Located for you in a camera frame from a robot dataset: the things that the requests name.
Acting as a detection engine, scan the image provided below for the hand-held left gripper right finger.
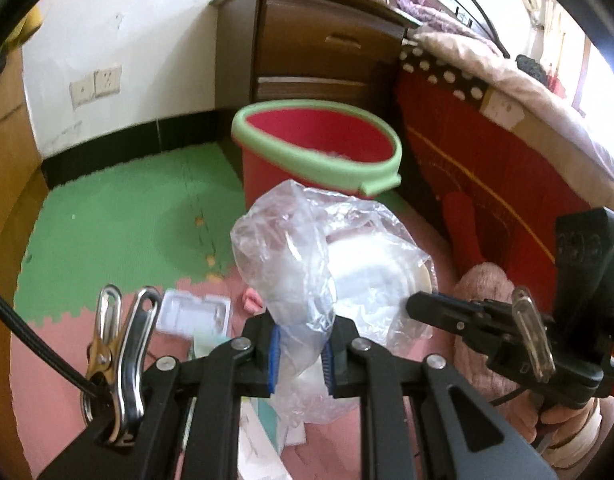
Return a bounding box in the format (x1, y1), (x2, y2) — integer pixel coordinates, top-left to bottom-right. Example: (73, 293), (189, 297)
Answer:
(321, 315), (558, 480)

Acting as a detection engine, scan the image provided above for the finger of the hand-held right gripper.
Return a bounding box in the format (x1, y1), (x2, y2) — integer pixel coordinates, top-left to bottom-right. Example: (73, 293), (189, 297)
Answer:
(406, 291), (518, 361)

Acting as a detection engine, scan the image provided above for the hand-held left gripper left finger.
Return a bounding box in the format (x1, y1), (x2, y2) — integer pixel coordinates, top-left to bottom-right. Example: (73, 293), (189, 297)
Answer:
(37, 312), (283, 480)

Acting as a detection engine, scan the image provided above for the white plastic tray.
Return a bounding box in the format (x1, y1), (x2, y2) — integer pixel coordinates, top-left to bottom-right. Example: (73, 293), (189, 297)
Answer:
(156, 289), (233, 337)

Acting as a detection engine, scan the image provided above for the clear plastic bag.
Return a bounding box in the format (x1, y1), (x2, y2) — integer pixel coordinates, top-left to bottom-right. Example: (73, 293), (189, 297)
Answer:
(230, 178), (435, 423)

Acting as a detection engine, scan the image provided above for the red bucket with green rim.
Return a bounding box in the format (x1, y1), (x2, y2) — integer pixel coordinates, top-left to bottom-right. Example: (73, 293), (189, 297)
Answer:
(231, 101), (404, 211)

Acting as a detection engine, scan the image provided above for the person's right hand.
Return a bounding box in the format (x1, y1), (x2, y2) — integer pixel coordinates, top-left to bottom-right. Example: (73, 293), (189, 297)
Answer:
(536, 396), (595, 443)

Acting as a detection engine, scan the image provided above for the person's pink fuzzy trouser leg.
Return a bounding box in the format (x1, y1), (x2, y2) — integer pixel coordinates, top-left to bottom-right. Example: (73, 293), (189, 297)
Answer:
(449, 264), (545, 398)

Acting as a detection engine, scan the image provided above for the metal clip on right gripper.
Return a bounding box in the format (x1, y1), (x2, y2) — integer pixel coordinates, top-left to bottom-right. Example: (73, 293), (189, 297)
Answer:
(511, 287), (556, 382)

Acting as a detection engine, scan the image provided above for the metal clip on gripper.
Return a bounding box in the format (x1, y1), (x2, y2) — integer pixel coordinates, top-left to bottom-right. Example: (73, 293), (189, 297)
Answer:
(81, 284), (163, 447)
(511, 287), (556, 382)

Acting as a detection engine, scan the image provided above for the small pink item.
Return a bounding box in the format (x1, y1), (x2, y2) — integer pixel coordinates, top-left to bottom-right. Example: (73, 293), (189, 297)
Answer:
(242, 286), (267, 313)

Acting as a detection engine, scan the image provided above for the red cloth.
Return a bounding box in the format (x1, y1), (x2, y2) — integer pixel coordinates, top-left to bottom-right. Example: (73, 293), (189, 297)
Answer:
(441, 190), (490, 273)

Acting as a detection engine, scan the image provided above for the metal clip on left gripper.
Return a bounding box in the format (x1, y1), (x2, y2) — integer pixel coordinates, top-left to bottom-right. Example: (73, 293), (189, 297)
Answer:
(81, 284), (163, 447)

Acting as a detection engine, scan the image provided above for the red bed cover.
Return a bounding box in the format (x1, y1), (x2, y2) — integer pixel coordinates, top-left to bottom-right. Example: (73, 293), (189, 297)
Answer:
(393, 67), (614, 321)

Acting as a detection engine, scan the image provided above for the green foam floor mat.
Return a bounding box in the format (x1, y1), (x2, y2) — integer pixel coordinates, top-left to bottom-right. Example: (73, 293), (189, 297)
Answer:
(12, 142), (413, 326)

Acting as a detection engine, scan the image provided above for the pink foam floor mat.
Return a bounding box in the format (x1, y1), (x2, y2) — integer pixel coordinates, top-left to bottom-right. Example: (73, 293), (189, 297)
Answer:
(10, 210), (488, 480)

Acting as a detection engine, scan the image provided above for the black polka-dot blanket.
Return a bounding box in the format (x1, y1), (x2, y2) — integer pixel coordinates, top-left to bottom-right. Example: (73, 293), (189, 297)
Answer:
(398, 42), (490, 111)

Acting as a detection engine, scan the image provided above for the black garment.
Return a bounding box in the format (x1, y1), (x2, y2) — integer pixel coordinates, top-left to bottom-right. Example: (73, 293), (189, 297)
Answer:
(516, 54), (550, 83)

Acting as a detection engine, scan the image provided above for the pink floral quilt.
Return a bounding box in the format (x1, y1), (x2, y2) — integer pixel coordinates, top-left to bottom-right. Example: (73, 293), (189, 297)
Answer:
(412, 25), (614, 186)

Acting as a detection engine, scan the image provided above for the beige curtain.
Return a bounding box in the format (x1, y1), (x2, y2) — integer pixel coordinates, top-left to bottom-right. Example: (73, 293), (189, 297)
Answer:
(537, 5), (588, 111)

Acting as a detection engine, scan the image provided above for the dark brown wooden nightstand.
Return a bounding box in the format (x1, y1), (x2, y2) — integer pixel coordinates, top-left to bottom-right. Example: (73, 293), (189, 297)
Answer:
(210, 0), (423, 128)

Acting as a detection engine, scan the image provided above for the purple floral cloth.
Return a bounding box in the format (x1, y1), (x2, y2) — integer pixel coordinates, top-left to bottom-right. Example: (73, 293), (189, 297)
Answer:
(394, 0), (488, 36)

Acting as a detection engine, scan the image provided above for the wooden wardrobe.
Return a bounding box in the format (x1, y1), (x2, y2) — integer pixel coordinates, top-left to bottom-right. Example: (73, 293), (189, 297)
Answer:
(0, 45), (50, 461)

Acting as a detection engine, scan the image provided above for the yellow cloth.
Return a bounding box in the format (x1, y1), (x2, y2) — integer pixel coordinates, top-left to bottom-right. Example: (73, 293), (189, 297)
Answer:
(10, 7), (42, 46)

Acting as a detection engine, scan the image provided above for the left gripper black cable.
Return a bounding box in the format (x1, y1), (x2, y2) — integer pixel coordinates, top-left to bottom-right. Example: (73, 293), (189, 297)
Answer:
(0, 282), (100, 396)

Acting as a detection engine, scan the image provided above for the white five-hole wall socket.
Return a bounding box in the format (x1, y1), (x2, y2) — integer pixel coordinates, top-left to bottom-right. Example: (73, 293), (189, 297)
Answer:
(93, 64), (124, 97)

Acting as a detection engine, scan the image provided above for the white single-port wall outlet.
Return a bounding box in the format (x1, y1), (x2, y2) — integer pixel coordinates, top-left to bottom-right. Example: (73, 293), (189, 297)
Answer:
(68, 78), (96, 109)

